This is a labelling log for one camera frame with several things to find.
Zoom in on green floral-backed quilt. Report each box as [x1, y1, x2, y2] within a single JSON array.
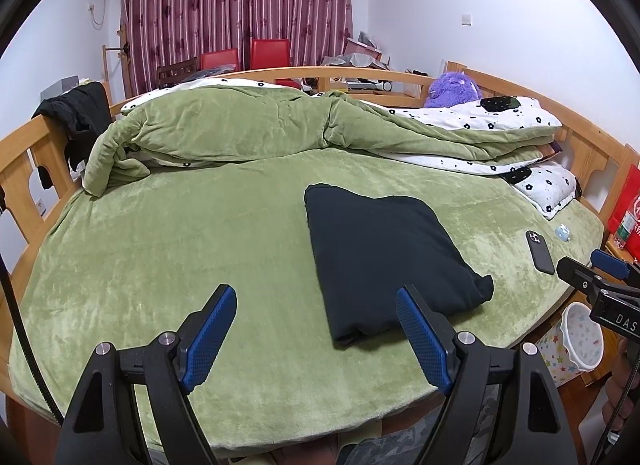
[[82, 78, 563, 198]]

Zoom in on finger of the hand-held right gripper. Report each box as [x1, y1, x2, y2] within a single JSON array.
[[590, 247, 640, 291], [556, 256, 601, 296]]

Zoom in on red chair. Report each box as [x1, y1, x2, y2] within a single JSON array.
[[200, 48, 240, 72], [250, 38, 296, 88]]

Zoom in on grey box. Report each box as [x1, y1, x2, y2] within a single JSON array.
[[40, 75, 81, 101]]

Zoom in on wooden bed frame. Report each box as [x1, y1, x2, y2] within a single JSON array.
[[0, 61, 640, 396]]

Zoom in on person's grey trousers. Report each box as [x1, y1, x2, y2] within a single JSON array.
[[345, 382, 498, 465]]

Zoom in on purple plush toy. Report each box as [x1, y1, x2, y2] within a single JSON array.
[[424, 71, 483, 108]]

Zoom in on white star-print waste bin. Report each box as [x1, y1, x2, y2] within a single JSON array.
[[535, 302, 606, 386]]

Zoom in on wooden coat rack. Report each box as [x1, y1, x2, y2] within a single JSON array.
[[101, 28, 133, 98]]

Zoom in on green plush bed sheet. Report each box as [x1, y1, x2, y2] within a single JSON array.
[[7, 148, 606, 448]]

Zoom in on black clothing on bed frame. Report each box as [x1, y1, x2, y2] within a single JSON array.
[[37, 80, 113, 191]]

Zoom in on dark wooden chair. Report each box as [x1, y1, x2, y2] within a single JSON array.
[[156, 58, 199, 88]]

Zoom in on white floral pillow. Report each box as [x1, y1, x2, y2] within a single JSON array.
[[512, 162, 578, 221]]

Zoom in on pile of bags and clutter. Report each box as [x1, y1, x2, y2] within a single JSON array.
[[320, 30, 396, 71]]

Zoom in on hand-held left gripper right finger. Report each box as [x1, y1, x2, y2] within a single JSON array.
[[395, 285, 583, 465]]

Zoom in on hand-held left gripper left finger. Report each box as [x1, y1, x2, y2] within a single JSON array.
[[56, 284, 238, 465]]

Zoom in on black sweatshirt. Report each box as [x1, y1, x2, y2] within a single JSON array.
[[303, 184, 496, 350]]

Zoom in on red printed bag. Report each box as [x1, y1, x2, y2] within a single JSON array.
[[607, 162, 640, 263]]

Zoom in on person's right hand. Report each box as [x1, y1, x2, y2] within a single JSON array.
[[601, 337, 640, 438]]

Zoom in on black cable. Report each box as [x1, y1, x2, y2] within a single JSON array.
[[0, 250, 66, 426]]

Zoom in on black smartphone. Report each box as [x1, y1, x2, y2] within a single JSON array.
[[525, 230, 556, 276]]

